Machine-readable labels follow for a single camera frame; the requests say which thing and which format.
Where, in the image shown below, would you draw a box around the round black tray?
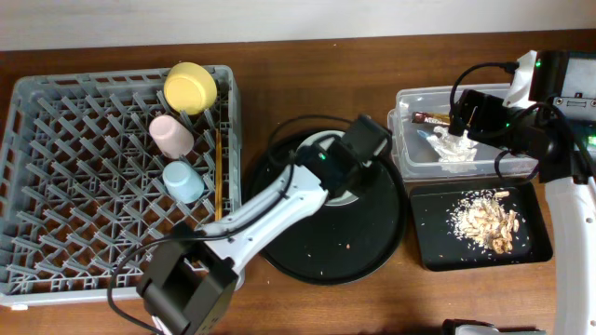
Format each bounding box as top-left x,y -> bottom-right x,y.
260,157 -> 409,286

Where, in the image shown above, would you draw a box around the grey round plate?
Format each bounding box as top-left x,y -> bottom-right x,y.
298,130 -> 359,207

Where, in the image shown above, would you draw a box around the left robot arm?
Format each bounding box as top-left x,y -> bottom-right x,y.
137,140 -> 376,334

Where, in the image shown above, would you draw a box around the gold brown snack wrapper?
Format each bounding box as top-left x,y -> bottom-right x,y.
412,112 -> 451,127

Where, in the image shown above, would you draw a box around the food scraps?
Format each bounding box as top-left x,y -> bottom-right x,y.
447,189 -> 522,254

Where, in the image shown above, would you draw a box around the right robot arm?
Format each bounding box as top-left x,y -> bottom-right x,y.
449,50 -> 595,334

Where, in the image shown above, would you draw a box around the blue cup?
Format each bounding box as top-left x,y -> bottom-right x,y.
162,161 -> 205,204

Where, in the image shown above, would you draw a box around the wooden chopstick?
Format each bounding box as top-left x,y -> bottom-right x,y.
213,128 -> 222,222
217,139 -> 224,222

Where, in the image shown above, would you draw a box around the black rectangular tray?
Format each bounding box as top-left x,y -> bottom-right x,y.
410,179 -> 553,272

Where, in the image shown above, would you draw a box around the yellow bowl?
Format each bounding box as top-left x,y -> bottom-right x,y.
164,62 -> 217,115

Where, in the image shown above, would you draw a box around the clear plastic bin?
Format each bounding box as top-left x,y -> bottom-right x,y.
386,82 -> 541,183

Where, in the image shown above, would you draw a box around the pink cup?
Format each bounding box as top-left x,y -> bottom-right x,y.
149,115 -> 194,159

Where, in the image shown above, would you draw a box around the white napkin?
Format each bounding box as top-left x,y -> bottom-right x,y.
427,126 -> 478,163

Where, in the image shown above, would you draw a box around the grey dishwasher rack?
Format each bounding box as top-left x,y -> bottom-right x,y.
1,65 -> 242,308

